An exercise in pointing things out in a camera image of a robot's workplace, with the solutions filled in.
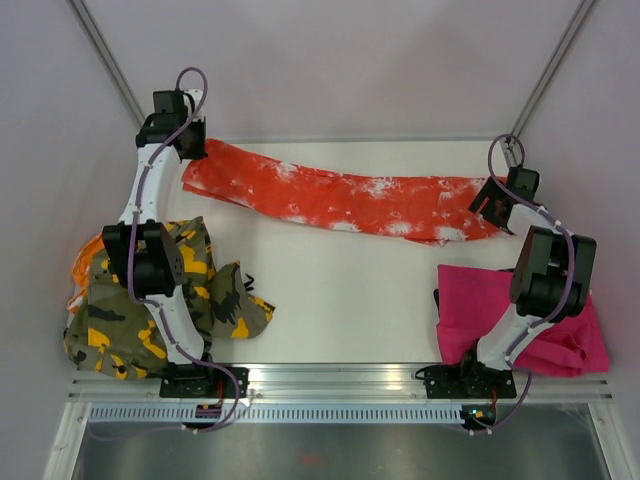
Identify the aluminium frame rail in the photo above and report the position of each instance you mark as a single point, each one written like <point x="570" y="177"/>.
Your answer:
<point x="335" y="383"/>

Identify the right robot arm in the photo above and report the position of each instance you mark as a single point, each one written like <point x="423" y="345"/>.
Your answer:
<point x="552" y="276"/>

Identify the orange white tie-dye trousers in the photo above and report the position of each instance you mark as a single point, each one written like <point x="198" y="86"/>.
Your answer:
<point x="432" y="210"/>

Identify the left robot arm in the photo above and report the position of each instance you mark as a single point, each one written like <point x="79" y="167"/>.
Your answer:
<point x="142" y="253"/>

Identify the pink folded trousers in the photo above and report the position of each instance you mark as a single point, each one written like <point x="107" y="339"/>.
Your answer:
<point x="472" y="301"/>

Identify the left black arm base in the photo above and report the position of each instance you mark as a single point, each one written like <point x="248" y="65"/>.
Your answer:
<point x="195" y="382"/>

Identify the camouflage trousers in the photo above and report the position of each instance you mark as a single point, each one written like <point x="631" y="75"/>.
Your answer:
<point x="113" y="336"/>

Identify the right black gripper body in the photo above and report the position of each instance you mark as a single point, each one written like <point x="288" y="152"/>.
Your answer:
<point x="491" y="189"/>

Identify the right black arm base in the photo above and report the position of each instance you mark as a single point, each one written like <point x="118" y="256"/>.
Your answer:
<point x="474" y="382"/>

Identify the slotted white cable duct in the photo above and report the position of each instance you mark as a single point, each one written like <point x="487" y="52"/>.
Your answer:
<point x="280" y="413"/>

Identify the orange plastic bag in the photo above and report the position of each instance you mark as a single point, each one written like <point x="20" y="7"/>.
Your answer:
<point x="81" y="269"/>

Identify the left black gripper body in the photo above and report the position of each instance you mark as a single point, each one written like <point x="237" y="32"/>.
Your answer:
<point x="197" y="138"/>

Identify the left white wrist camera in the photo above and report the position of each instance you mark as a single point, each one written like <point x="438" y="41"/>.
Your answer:
<point x="193" y="100"/>

